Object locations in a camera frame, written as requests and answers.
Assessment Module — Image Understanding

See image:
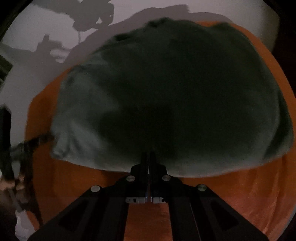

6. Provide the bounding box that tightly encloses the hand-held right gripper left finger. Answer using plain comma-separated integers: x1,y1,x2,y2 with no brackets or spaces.
28,152,148,241

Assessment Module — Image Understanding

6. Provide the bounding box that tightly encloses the orange blanket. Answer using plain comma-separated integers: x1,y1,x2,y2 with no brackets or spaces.
24,21,296,241

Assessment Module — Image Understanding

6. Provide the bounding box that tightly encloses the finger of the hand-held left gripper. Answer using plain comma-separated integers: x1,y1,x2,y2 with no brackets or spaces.
11,133,55,156

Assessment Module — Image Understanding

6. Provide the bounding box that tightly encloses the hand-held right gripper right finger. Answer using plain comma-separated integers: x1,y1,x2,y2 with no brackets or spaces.
150,152,270,241

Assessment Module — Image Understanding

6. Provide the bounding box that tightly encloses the person's left hand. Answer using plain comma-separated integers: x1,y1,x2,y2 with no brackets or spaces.
0,175,26,190

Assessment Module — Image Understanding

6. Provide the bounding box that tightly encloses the green fleece jacket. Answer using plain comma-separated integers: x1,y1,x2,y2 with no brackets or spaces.
50,17,295,178

